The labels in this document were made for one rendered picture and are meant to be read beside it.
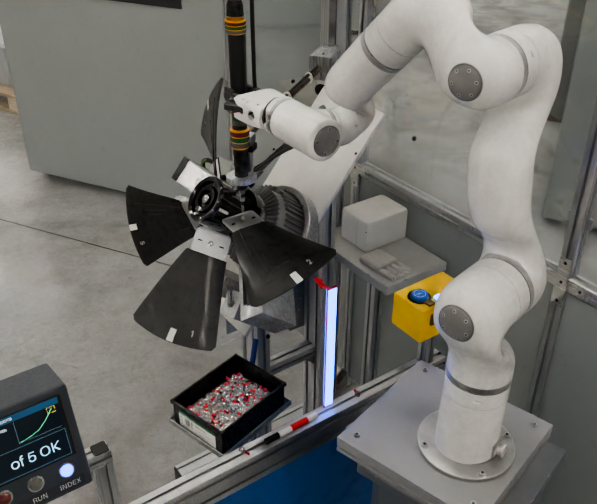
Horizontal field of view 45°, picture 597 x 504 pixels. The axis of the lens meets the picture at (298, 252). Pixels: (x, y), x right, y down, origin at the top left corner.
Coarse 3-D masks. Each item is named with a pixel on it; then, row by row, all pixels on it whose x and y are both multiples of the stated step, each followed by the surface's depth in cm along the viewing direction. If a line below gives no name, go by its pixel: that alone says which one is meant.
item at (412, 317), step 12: (432, 276) 175; (444, 276) 175; (408, 288) 171; (420, 288) 171; (432, 288) 171; (396, 300) 170; (408, 300) 167; (432, 300) 167; (396, 312) 171; (408, 312) 167; (420, 312) 164; (432, 312) 165; (396, 324) 173; (408, 324) 169; (420, 324) 165; (420, 336) 167; (432, 336) 169
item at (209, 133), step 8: (216, 88) 191; (216, 96) 189; (216, 104) 187; (208, 112) 196; (216, 112) 186; (208, 120) 195; (216, 120) 185; (208, 128) 196; (216, 128) 185; (208, 136) 197; (216, 136) 184; (208, 144) 199; (216, 144) 184; (216, 152) 184; (216, 168) 188
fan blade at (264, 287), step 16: (256, 224) 173; (272, 224) 173; (240, 240) 168; (256, 240) 168; (272, 240) 168; (288, 240) 168; (304, 240) 167; (240, 256) 165; (256, 256) 164; (272, 256) 163; (288, 256) 163; (304, 256) 163; (320, 256) 162; (256, 272) 161; (272, 272) 160; (288, 272) 160; (304, 272) 159; (256, 288) 159; (272, 288) 158; (288, 288) 157; (256, 304) 157
